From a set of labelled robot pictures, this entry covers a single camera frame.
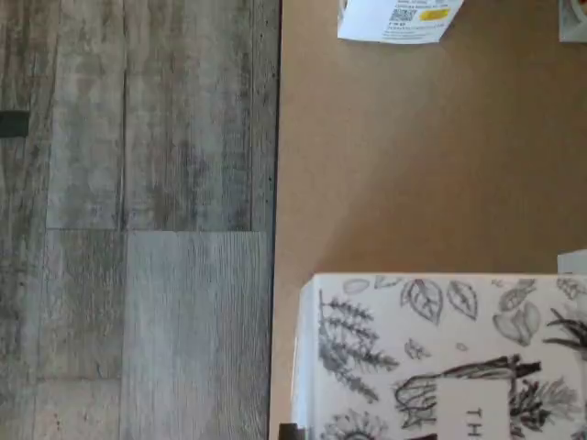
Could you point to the white yellow granola box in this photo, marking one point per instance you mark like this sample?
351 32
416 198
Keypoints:
573 27
367 27

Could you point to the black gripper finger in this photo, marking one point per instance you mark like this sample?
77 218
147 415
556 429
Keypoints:
291 433

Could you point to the white box yellow strip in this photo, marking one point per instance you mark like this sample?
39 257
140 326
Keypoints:
435 330
573 263

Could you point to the low tan shelf board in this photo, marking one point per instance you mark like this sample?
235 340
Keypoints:
413 160

